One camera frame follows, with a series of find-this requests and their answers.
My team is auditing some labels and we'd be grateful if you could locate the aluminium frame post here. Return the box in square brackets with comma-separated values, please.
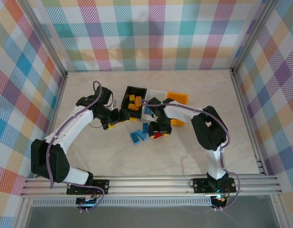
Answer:
[230, 0, 280, 74]
[17, 0, 68, 78]

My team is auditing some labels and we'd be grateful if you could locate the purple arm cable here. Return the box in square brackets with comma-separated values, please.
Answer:
[46, 81, 105, 213]
[139, 98, 241, 211]

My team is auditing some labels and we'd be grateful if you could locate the black plastic container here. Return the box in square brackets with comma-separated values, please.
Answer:
[121, 85, 148, 120]

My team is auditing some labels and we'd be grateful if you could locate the aluminium frame side rail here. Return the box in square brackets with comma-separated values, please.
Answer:
[230, 70, 291, 228]
[13, 72, 69, 228]

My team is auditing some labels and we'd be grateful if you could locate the yellow plastic container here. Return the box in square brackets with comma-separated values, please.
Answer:
[165, 92, 189, 127]

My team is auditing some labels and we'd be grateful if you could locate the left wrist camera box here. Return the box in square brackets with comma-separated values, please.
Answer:
[95, 86, 119, 110]

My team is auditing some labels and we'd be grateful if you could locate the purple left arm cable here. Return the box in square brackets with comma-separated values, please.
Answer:
[46, 81, 105, 213]

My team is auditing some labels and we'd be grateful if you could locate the white plastic container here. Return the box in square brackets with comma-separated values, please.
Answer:
[140, 88, 168, 120]

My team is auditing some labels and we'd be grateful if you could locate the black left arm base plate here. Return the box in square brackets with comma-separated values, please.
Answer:
[66, 179, 110, 196]

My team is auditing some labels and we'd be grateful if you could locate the aluminium mounting rail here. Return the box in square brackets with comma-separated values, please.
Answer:
[20, 174, 281, 197]

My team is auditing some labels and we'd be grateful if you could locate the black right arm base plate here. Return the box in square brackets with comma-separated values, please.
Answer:
[192, 177, 237, 194]

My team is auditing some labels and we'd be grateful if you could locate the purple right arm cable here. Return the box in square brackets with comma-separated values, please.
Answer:
[139, 98, 241, 211]

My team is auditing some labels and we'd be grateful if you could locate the grey slotted cable duct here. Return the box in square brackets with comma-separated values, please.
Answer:
[32, 198, 212, 208]

